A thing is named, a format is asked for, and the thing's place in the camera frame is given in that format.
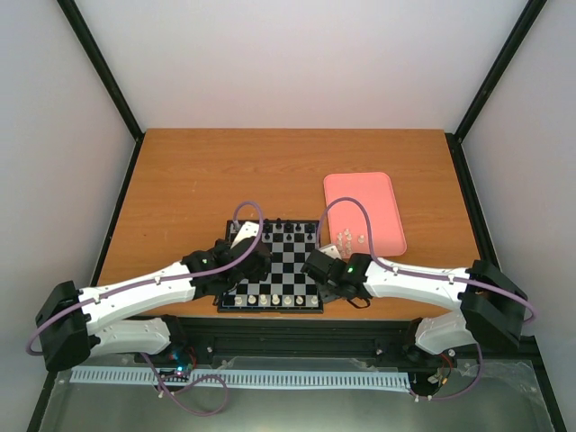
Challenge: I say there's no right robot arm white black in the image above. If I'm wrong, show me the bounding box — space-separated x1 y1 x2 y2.
302 249 528 355

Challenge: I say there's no left black frame post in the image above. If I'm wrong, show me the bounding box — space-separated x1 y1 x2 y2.
56 0 145 141

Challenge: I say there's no right black frame post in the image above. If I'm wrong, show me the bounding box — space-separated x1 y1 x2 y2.
453 0 548 140

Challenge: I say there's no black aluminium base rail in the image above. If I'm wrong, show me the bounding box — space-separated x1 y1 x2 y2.
58 317 539 365

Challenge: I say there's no light blue slotted cable duct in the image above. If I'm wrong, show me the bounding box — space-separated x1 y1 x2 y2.
69 366 410 392

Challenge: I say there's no black frame post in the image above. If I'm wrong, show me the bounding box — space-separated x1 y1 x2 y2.
453 0 548 140
56 0 145 141

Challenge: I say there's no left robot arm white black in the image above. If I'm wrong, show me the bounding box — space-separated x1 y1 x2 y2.
33 237 272 372

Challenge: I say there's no black chess pieces row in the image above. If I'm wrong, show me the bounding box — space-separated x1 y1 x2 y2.
262 219 319 243

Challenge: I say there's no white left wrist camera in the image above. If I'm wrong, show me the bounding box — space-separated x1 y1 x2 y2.
232 221 259 247

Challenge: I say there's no black white chess board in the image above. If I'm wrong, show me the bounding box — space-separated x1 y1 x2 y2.
217 239 323 313

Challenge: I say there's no pink plastic tray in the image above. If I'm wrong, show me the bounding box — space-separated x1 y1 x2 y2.
323 172 407 257

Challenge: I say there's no metal sheet front panel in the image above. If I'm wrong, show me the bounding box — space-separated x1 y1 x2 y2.
29 357 554 431

